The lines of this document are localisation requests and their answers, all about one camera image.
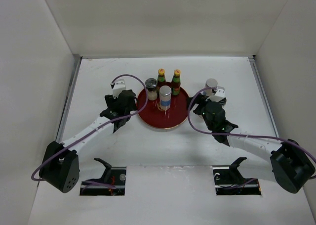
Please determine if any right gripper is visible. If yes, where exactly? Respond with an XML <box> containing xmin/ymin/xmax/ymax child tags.
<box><xmin>186</xmin><ymin>92</ymin><xmax>220</xmax><ymax>131</ymax></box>

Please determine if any sauce bottle yellow cap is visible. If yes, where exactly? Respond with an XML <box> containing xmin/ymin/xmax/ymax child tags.
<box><xmin>157</xmin><ymin>68</ymin><xmax>166</xmax><ymax>89</ymax></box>
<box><xmin>171</xmin><ymin>69</ymin><xmax>181</xmax><ymax>96</ymax></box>

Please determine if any silver-lid spice jar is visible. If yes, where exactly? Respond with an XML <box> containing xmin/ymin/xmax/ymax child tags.
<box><xmin>159</xmin><ymin>85</ymin><xmax>172</xmax><ymax>111</ymax></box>
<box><xmin>202</xmin><ymin>78</ymin><xmax>218</xmax><ymax>96</ymax></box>

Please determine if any dark-cap grinder jar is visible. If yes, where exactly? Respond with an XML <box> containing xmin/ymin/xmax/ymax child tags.
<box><xmin>145</xmin><ymin>78</ymin><xmax>158</xmax><ymax>101</ymax></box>

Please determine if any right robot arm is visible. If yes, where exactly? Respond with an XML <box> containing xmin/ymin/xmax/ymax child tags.
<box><xmin>186</xmin><ymin>93</ymin><xmax>316</xmax><ymax>193</ymax></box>

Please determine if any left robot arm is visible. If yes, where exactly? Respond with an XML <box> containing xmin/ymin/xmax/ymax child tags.
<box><xmin>39</xmin><ymin>90</ymin><xmax>137</xmax><ymax>193</ymax></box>

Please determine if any red round tray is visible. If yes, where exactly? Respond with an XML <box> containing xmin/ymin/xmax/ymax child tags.
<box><xmin>137</xmin><ymin>88</ymin><xmax>189</xmax><ymax>129</ymax></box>

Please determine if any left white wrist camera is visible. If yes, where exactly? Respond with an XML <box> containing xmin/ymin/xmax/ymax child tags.
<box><xmin>110</xmin><ymin>79</ymin><xmax>126</xmax><ymax>98</ymax></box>

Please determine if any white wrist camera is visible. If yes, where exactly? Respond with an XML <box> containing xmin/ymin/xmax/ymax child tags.
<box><xmin>110</xmin><ymin>79</ymin><xmax>126</xmax><ymax>98</ymax></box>
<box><xmin>210</xmin><ymin>86</ymin><xmax>225</xmax><ymax>102</ymax></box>

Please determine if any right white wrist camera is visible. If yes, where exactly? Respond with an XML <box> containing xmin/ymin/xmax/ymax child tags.
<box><xmin>210</xmin><ymin>86</ymin><xmax>225</xmax><ymax>102</ymax></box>

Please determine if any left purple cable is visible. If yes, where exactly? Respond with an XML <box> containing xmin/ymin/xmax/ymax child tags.
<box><xmin>31</xmin><ymin>74</ymin><xmax>149</xmax><ymax>193</ymax></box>

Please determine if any purple cable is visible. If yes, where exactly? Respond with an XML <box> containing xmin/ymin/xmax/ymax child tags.
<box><xmin>31</xmin><ymin>74</ymin><xmax>149</xmax><ymax>193</ymax></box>
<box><xmin>187</xmin><ymin>86</ymin><xmax>316</xmax><ymax>165</ymax></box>

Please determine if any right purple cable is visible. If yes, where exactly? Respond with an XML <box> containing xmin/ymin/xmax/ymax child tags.
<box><xmin>187</xmin><ymin>86</ymin><xmax>316</xmax><ymax>165</ymax></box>

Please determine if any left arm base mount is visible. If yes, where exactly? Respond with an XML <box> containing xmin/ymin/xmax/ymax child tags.
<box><xmin>79</xmin><ymin>158</ymin><xmax>127</xmax><ymax>196</ymax></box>

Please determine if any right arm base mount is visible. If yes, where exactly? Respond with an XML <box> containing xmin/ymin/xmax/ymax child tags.
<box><xmin>212</xmin><ymin>157</ymin><xmax>261</xmax><ymax>196</ymax></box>

